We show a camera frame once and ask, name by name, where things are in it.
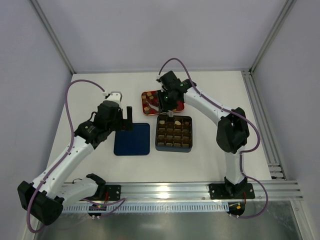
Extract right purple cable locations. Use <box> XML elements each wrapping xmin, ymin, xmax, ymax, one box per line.
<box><xmin>156</xmin><ymin>57</ymin><xmax>270</xmax><ymax>220</ymax></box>

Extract metal tongs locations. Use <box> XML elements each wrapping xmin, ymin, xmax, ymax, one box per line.
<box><xmin>146</xmin><ymin>101</ymin><xmax>159</xmax><ymax>111</ymax></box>

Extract blue tin lid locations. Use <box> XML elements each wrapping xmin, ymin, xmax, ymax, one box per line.
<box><xmin>113</xmin><ymin>123</ymin><xmax>151</xmax><ymax>156</ymax></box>

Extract red tray lid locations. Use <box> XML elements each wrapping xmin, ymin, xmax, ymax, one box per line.
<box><xmin>141</xmin><ymin>90</ymin><xmax>186</xmax><ymax>117</ymax></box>

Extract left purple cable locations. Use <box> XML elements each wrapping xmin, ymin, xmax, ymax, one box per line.
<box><xmin>26</xmin><ymin>79</ymin><xmax>127</xmax><ymax>234</ymax></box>

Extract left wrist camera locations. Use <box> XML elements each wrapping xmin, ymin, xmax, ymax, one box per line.
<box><xmin>102</xmin><ymin>91</ymin><xmax>123</xmax><ymax>107</ymax></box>

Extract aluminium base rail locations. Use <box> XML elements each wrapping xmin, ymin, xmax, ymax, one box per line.
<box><xmin>59</xmin><ymin>181</ymin><xmax>305</xmax><ymax>202</ymax></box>

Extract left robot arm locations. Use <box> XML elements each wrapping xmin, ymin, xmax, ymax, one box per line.
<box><xmin>17</xmin><ymin>100</ymin><xmax>133</xmax><ymax>226</ymax></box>

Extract blue chocolate tin box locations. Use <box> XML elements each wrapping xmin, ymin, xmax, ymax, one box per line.
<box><xmin>155</xmin><ymin>114</ymin><xmax>193</xmax><ymax>153</ymax></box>

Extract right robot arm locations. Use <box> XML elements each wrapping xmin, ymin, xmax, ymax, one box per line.
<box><xmin>156</xmin><ymin>71</ymin><xmax>255</xmax><ymax>200</ymax></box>

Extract purple cable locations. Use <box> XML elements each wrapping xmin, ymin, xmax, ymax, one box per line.
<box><xmin>156</xmin><ymin>57</ymin><xmax>270</xmax><ymax>220</ymax></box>
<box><xmin>26</xmin><ymin>79</ymin><xmax>127</xmax><ymax>234</ymax></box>

